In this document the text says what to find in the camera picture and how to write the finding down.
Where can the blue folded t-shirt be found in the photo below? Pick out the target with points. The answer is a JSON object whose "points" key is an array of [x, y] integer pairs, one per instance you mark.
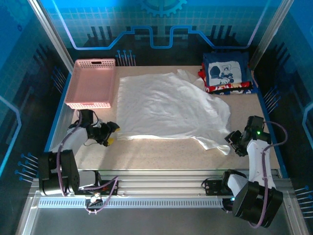
{"points": [[252, 91]]}

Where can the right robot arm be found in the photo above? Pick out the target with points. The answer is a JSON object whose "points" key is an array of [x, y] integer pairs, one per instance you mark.
{"points": [[259, 161]]}

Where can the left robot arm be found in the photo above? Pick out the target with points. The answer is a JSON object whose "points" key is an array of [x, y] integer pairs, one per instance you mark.
{"points": [[61, 171]]}

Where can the aluminium frame rail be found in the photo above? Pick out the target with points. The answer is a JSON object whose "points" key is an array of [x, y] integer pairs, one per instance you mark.
{"points": [[159, 183]]}

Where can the aluminium side rail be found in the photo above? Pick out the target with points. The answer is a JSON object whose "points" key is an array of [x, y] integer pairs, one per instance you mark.
{"points": [[60, 122]]}

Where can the navy cartoon print t-shirt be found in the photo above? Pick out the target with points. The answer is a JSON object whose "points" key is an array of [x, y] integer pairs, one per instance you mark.
{"points": [[234, 60]]}

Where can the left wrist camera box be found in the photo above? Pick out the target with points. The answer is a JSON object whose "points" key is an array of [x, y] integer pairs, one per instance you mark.
{"points": [[98, 124]]}

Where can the pink plastic basket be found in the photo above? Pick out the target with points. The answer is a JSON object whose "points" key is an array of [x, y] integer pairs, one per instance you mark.
{"points": [[93, 83]]}

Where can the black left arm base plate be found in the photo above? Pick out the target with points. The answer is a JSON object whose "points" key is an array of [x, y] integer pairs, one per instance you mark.
{"points": [[110, 191]]}

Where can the white t-shirt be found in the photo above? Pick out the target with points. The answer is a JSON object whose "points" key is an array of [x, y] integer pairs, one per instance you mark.
{"points": [[166, 105]]}

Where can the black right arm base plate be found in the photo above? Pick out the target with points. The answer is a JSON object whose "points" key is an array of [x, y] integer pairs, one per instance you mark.
{"points": [[212, 187]]}

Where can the aluminium frame post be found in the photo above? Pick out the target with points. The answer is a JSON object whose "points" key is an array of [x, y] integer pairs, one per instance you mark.
{"points": [[269, 34], [52, 36]]}

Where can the red folded t-shirt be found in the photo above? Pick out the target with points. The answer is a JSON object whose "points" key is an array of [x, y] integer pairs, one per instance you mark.
{"points": [[232, 86]]}

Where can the grey metal tray panel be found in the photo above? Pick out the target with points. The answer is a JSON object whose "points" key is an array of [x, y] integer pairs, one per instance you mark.
{"points": [[159, 220]]}

